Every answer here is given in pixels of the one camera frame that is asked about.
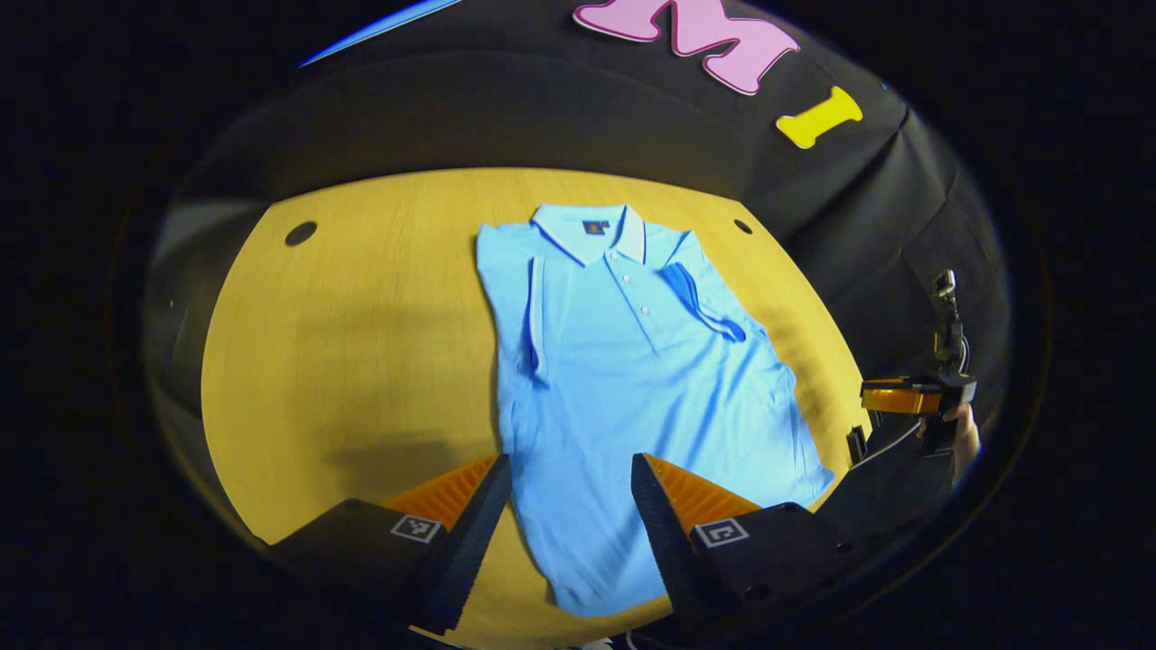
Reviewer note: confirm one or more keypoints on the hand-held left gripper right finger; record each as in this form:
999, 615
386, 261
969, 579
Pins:
668, 551

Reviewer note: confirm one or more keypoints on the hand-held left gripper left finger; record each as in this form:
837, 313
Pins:
474, 551

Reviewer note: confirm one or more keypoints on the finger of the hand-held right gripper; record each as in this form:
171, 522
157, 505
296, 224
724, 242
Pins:
899, 399

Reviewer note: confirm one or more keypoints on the light blue T-shirt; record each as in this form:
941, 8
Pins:
623, 388

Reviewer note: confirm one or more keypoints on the black backdrop cloth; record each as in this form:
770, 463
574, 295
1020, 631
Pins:
506, 108

